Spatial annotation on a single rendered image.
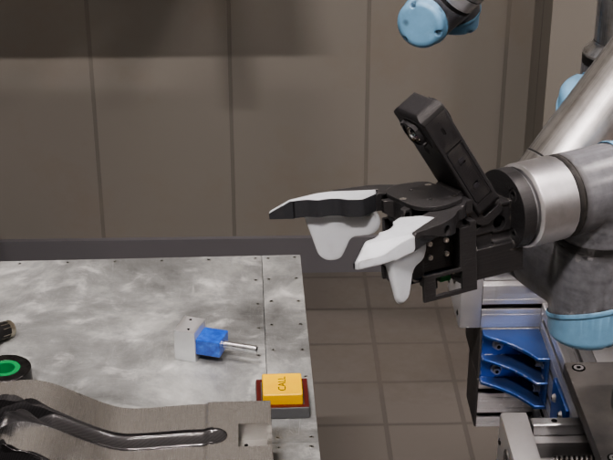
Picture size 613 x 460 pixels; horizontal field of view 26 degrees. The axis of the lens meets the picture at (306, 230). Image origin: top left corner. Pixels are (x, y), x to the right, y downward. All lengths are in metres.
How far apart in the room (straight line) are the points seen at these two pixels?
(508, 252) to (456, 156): 0.11
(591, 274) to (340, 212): 0.24
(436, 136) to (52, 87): 2.93
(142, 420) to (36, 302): 0.55
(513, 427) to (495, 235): 0.55
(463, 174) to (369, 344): 2.67
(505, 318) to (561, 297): 0.80
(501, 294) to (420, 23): 0.42
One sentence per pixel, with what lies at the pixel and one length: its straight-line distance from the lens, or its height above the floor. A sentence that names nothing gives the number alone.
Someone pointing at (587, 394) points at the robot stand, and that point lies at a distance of 1.66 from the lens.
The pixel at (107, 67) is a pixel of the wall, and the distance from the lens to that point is 3.90.
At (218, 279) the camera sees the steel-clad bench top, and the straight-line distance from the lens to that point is 2.39.
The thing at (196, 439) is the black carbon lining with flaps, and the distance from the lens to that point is 1.82.
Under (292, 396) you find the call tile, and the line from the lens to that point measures 1.99.
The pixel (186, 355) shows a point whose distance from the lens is 2.14.
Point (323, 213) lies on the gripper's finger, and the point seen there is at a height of 1.44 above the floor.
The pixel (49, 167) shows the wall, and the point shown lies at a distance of 4.04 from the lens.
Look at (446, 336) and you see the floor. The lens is 3.81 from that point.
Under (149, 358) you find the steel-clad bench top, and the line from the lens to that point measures 2.16.
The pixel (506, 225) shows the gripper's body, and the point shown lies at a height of 1.43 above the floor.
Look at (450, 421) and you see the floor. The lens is 3.44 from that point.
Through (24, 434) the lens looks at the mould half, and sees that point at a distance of 1.77.
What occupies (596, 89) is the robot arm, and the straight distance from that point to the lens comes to 1.33.
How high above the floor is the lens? 1.92
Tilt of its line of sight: 26 degrees down
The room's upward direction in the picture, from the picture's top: straight up
